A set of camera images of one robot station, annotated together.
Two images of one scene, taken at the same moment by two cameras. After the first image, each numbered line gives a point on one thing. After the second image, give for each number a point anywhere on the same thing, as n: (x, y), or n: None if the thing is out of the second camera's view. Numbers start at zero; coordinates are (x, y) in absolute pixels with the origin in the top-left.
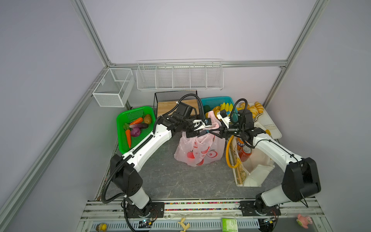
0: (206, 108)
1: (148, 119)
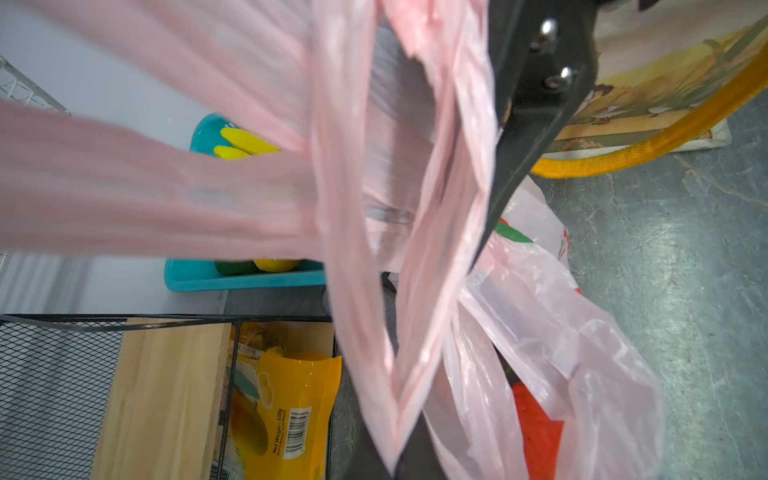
0: (236, 267)
1: None
